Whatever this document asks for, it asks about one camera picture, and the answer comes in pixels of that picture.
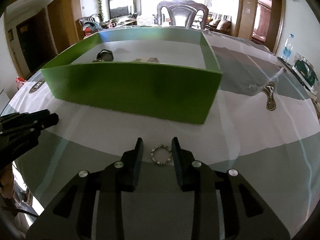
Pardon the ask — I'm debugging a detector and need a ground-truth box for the silver beaded ring bracelet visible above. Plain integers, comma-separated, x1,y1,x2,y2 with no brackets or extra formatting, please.
150,143,173,166

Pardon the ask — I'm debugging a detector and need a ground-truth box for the patterned grey white tablecloth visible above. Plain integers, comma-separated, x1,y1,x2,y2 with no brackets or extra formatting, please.
4,31,319,236

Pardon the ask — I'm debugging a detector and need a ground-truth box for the black television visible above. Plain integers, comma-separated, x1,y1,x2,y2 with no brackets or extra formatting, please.
108,0,129,18

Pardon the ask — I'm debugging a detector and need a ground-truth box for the green cardboard box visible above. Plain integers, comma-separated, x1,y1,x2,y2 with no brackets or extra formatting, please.
41,27,222,125

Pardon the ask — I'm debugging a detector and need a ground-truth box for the clear plastic water bottle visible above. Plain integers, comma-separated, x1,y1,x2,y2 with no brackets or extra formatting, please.
281,34,294,62

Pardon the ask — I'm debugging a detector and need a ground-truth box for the brown leather sofa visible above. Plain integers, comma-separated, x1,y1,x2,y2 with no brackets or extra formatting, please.
206,19,232,34

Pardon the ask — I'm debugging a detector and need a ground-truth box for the dark wooden chair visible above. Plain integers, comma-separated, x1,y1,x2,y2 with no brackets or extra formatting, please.
157,0,209,30

